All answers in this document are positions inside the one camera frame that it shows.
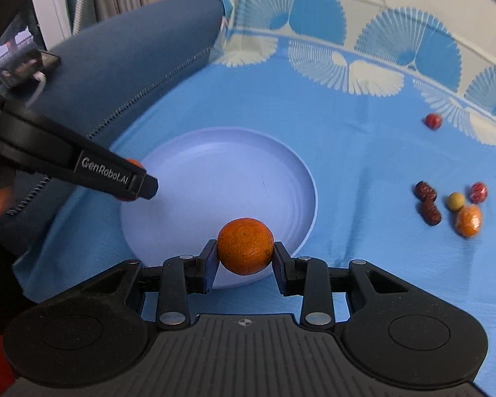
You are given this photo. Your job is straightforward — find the yellow green small fruit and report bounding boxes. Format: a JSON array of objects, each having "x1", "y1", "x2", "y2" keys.
[{"x1": 446, "y1": 192, "x2": 466, "y2": 212}]

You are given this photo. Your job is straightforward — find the orange mandarin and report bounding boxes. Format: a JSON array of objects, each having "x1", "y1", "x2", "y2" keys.
[
  {"x1": 217, "y1": 218, "x2": 274, "y2": 276},
  {"x1": 118, "y1": 158, "x2": 143, "y2": 202}
]

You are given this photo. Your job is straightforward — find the white charging cable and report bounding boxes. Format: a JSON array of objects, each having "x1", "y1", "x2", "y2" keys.
[{"x1": 24, "y1": 70, "x2": 47, "y2": 109}]

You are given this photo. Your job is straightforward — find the lilac round plate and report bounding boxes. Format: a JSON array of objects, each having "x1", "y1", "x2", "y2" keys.
[{"x1": 121, "y1": 127, "x2": 318, "y2": 267}]

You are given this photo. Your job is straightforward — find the red fruit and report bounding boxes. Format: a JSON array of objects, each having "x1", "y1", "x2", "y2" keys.
[
  {"x1": 424, "y1": 113, "x2": 442, "y2": 131},
  {"x1": 469, "y1": 181, "x2": 488, "y2": 204}
]

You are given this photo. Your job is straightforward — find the blue patterned cloth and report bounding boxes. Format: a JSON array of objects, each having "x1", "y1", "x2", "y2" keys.
[{"x1": 15, "y1": 0, "x2": 496, "y2": 396}]

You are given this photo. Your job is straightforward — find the dark red date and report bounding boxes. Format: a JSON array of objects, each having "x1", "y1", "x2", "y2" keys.
[
  {"x1": 420, "y1": 200, "x2": 442, "y2": 226},
  {"x1": 414, "y1": 181, "x2": 437, "y2": 202}
]

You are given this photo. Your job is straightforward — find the orange fruit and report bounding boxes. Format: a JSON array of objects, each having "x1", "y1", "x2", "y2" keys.
[{"x1": 454, "y1": 204, "x2": 483, "y2": 239}]

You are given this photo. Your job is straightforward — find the black smartphone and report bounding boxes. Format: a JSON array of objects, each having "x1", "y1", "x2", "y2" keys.
[{"x1": 0, "y1": 48, "x2": 62, "y2": 89}]

